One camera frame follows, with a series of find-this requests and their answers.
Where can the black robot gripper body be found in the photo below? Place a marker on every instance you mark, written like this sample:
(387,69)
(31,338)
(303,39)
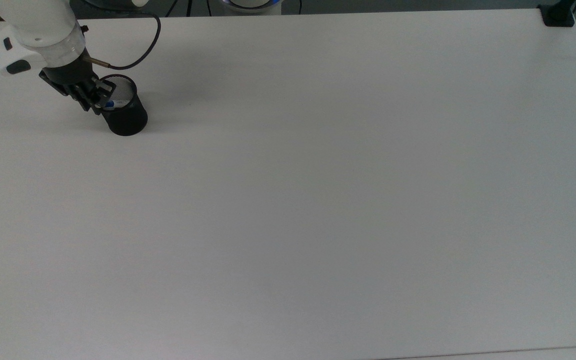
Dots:
(68,75)

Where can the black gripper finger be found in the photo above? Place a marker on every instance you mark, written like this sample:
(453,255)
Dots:
(84,99)
(106,91)

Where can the blue and white marker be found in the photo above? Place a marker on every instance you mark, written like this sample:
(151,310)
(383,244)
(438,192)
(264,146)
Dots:
(110,104)

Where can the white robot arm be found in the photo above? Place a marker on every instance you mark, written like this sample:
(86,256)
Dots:
(38,30)

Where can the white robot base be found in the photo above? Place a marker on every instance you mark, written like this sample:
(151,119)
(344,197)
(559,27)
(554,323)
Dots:
(253,6)

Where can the black mesh pen cup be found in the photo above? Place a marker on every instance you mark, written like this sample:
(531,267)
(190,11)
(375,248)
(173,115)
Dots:
(128,117)

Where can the black square clamp mount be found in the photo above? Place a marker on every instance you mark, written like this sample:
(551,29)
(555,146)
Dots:
(558,15)

